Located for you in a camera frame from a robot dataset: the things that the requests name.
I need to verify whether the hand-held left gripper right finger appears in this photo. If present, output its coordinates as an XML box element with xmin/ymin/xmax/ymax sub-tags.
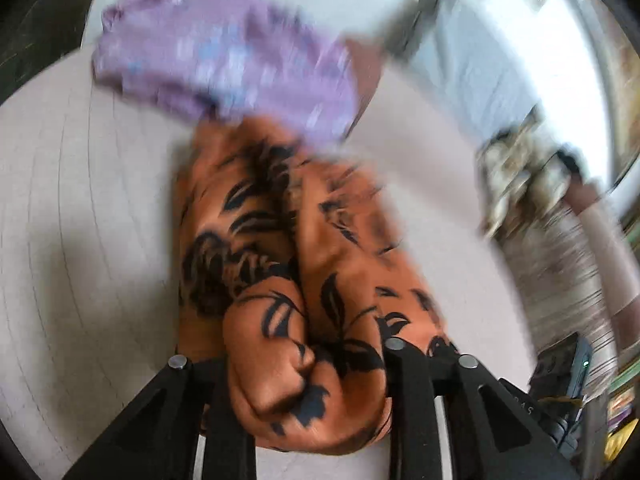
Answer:
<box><xmin>384</xmin><ymin>337</ymin><xmax>582</xmax><ymax>480</ymax></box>

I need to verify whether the patterned cream cloth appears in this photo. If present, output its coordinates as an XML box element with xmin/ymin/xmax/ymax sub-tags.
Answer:
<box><xmin>475</xmin><ymin>127</ymin><xmax>583</xmax><ymax>241</ymax></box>

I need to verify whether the orange black floral garment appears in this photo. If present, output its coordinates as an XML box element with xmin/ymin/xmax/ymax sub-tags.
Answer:
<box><xmin>172</xmin><ymin>115</ymin><xmax>461</xmax><ymax>453</ymax></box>

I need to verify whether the grey cloth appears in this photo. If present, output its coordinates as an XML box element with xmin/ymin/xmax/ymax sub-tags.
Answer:
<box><xmin>407</xmin><ymin>0</ymin><xmax>548</xmax><ymax>148</ymax></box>

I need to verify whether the purple floral garment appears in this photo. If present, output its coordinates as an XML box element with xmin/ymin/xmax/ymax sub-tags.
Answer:
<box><xmin>91</xmin><ymin>0</ymin><xmax>361</xmax><ymax>145</ymax></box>

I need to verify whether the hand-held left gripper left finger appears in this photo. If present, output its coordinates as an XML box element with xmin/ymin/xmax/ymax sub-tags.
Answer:
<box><xmin>62</xmin><ymin>354</ymin><xmax>259</xmax><ymax>480</ymax></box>

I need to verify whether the beige sofa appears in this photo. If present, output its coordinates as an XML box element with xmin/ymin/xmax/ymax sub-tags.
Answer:
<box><xmin>0</xmin><ymin>42</ymin><xmax>551</xmax><ymax>480</ymax></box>

